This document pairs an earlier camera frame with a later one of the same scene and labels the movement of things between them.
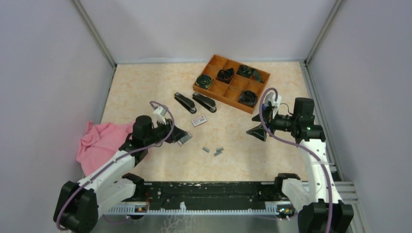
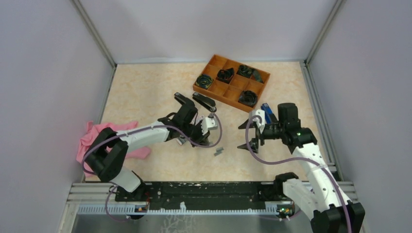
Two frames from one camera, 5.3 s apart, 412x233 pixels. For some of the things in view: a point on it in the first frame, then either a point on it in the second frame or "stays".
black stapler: [184, 101] stays
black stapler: [208, 103] stays
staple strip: [217, 152] stays
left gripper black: [176, 135] → [201, 139]
